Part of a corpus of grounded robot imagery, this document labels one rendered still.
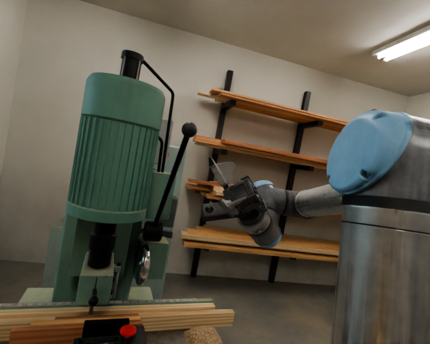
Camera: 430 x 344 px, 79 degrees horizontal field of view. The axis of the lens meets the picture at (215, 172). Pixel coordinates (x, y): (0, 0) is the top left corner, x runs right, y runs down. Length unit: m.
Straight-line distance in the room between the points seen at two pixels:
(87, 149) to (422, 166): 0.56
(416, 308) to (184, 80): 2.91
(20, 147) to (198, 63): 2.01
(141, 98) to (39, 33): 2.81
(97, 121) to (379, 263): 0.53
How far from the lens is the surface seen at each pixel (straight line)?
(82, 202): 0.61
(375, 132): 0.36
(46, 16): 3.40
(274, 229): 0.83
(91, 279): 0.69
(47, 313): 0.80
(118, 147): 0.58
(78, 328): 0.69
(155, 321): 0.80
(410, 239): 0.37
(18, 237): 3.39
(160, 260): 0.90
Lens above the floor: 1.37
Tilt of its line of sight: 2 degrees down
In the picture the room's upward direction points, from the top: 10 degrees clockwise
